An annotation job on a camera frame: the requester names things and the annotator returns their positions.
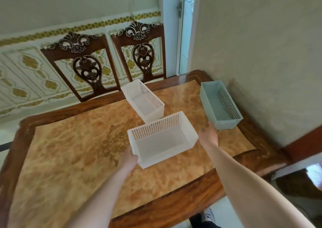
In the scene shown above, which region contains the golden marbled table mat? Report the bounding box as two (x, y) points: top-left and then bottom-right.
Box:
(8, 79), (256, 228)

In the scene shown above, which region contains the large white perforated plastic basket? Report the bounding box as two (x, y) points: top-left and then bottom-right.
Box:
(127, 111), (199, 169)

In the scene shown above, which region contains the person's right hand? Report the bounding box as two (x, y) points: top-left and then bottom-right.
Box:
(198, 121), (219, 148)

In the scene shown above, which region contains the dark wooden furniture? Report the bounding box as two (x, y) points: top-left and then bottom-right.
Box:
(273, 162), (322, 201)

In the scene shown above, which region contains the person's left forearm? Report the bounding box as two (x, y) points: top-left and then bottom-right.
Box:
(62, 167), (137, 228)

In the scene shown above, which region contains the person's right forearm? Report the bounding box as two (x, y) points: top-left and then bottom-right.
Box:
(204, 143), (316, 228)

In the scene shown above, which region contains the white door frame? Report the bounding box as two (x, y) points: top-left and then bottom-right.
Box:
(158, 0), (197, 76)

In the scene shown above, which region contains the narrow white perforated plastic basket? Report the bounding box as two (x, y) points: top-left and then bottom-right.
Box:
(121, 79), (165, 124)

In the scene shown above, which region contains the blue perforated plastic basket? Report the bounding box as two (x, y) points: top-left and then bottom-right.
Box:
(200, 81), (244, 130)

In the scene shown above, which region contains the carved dark wooden chair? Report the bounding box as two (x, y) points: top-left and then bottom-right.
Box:
(110, 21), (167, 84)
(40, 31), (121, 103)

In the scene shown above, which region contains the grey shoe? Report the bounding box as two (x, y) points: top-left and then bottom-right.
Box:
(201, 207), (216, 223)

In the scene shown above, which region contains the person's left hand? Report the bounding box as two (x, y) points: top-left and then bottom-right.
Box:
(117, 146), (139, 173)

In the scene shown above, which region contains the black trouser leg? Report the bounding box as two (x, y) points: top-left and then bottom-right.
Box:
(189, 212), (222, 228)

